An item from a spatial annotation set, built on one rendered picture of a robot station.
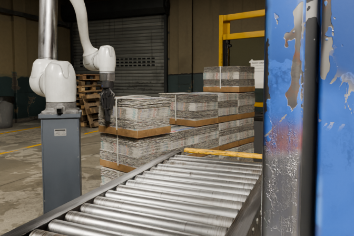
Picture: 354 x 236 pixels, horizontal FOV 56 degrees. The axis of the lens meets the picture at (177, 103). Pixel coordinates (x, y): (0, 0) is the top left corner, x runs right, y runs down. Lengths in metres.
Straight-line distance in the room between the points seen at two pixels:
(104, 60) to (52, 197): 0.79
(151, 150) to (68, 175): 0.52
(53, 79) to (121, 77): 8.53
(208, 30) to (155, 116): 7.38
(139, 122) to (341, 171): 1.80
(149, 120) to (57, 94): 0.55
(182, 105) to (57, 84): 1.01
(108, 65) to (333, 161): 1.86
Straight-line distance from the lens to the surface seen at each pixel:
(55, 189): 1.89
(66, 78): 1.82
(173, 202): 1.08
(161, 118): 2.09
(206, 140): 2.54
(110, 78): 2.02
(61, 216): 1.04
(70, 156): 1.84
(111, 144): 2.20
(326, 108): 0.19
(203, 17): 9.42
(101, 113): 2.20
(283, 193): 0.20
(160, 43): 9.73
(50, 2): 2.08
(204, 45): 9.30
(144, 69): 9.92
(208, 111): 2.52
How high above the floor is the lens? 1.18
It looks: 4 degrees down
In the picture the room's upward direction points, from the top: straight up
